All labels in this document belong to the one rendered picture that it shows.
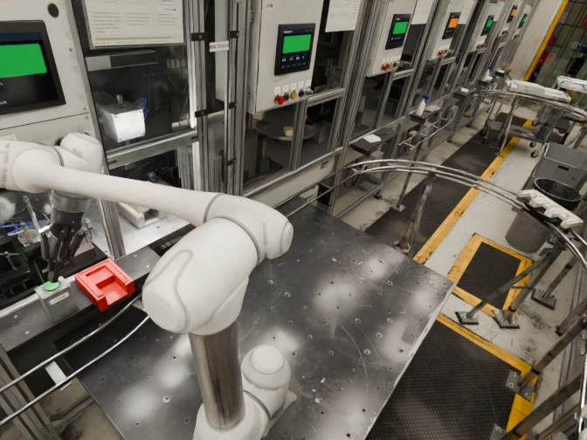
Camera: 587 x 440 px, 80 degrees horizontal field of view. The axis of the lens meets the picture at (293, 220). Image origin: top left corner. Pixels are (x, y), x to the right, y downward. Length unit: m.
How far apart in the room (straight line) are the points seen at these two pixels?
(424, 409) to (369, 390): 0.90
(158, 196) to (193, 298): 0.34
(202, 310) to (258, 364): 0.55
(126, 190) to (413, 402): 1.93
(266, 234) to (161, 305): 0.23
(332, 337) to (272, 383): 0.50
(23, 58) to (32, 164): 0.28
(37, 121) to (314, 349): 1.19
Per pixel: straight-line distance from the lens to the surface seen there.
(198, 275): 0.58
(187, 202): 0.81
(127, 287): 1.35
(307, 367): 1.45
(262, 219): 0.70
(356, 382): 1.47
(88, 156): 1.07
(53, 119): 1.19
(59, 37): 1.15
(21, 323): 1.42
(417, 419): 2.29
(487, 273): 3.40
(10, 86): 1.11
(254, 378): 1.12
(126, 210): 1.68
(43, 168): 0.94
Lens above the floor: 1.92
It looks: 36 degrees down
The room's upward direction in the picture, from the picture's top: 9 degrees clockwise
